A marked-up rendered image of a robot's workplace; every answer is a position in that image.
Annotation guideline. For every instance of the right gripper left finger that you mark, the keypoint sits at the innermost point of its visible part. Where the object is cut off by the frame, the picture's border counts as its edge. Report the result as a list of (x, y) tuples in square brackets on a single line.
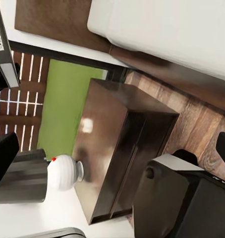
[(9, 148)]

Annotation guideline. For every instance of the fixed window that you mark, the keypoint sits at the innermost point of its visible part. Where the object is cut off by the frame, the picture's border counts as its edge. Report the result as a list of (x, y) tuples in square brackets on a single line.
[(46, 110)]

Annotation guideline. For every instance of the hardback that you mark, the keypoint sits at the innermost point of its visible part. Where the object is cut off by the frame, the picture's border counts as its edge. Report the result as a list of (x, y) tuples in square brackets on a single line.
[(7, 66)]

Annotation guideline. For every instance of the bed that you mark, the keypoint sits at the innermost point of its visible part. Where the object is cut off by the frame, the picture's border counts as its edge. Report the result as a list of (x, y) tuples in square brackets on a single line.
[(179, 41)]

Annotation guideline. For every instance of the nightstand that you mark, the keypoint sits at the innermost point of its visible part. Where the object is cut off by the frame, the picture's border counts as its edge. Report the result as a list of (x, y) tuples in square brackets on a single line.
[(122, 128)]

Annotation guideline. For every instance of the table lamp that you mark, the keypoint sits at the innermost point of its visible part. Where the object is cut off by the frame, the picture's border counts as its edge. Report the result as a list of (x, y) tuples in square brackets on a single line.
[(27, 177)]

